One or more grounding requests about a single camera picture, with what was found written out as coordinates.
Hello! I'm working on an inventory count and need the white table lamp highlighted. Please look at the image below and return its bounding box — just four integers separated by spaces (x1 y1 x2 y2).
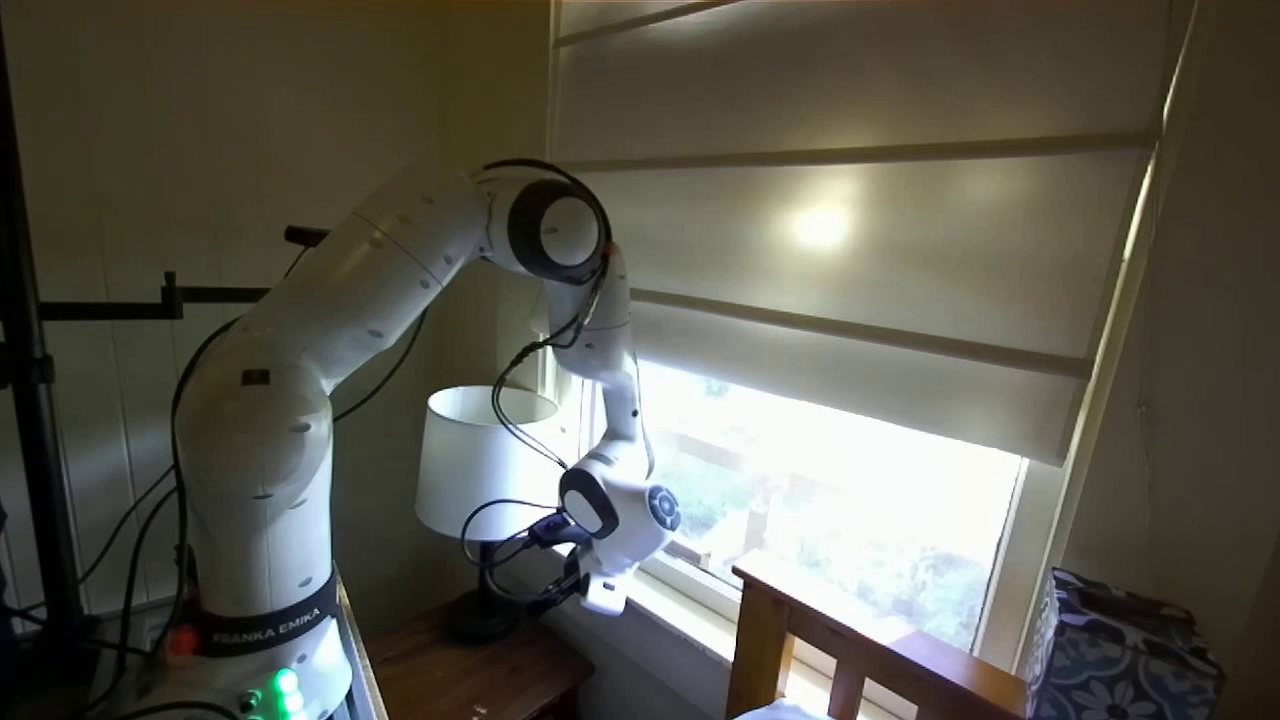
418 383 562 643

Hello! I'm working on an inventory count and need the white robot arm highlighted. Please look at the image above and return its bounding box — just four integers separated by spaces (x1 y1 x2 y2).
126 161 679 720

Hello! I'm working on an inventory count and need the cream roman window blind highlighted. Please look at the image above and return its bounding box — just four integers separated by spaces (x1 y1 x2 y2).
548 0 1194 459

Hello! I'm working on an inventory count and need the blue patterned pillow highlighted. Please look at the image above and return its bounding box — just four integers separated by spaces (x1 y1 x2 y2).
1028 566 1225 720

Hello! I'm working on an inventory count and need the black tripod stand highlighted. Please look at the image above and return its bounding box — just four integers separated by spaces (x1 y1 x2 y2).
0 45 85 659

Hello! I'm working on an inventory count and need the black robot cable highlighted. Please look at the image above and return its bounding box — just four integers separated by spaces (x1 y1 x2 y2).
455 271 619 612

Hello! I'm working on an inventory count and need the wooden bunk bed frame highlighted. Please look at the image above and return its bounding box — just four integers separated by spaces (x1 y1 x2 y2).
723 564 1028 720

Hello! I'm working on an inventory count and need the black camera on mount arm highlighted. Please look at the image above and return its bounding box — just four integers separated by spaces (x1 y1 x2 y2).
35 220 337 329

